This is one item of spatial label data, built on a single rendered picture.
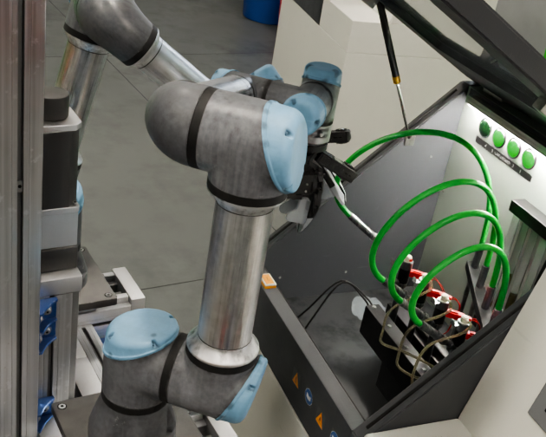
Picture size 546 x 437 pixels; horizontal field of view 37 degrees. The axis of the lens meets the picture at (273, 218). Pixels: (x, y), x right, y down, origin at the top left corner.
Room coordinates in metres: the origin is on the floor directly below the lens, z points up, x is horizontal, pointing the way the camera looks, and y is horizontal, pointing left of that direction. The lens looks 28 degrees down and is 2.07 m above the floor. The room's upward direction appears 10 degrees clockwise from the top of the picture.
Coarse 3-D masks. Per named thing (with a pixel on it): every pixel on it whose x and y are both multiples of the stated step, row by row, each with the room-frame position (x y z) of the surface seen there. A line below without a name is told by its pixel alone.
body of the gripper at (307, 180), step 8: (312, 152) 1.48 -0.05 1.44; (320, 152) 1.49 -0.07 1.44; (312, 160) 1.51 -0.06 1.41; (304, 168) 1.50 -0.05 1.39; (312, 168) 1.51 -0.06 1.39; (320, 168) 1.51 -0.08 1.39; (304, 176) 1.48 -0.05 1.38; (312, 176) 1.49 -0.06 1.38; (320, 176) 1.50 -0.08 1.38; (304, 184) 1.49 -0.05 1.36; (312, 184) 1.49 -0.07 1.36; (320, 184) 1.51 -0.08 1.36; (296, 192) 1.48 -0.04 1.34; (304, 192) 1.49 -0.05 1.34; (312, 192) 1.49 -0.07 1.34
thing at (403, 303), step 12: (456, 216) 1.49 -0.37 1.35; (468, 216) 1.50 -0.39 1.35; (480, 216) 1.52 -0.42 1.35; (492, 216) 1.53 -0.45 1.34; (432, 228) 1.47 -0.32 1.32; (420, 240) 1.46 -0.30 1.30; (408, 252) 1.45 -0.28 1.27; (396, 264) 1.44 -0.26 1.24; (492, 276) 1.56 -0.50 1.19; (492, 288) 1.56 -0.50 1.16; (396, 300) 1.45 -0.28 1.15; (420, 312) 1.48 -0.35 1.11
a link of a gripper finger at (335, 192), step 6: (330, 174) 1.71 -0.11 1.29; (324, 180) 1.71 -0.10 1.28; (324, 186) 1.70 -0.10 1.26; (336, 186) 1.69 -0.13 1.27; (324, 192) 1.70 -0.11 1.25; (330, 192) 1.69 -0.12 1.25; (336, 192) 1.69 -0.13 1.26; (324, 198) 1.69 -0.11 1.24; (336, 198) 1.69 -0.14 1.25; (342, 198) 1.70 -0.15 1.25; (342, 204) 1.69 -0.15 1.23
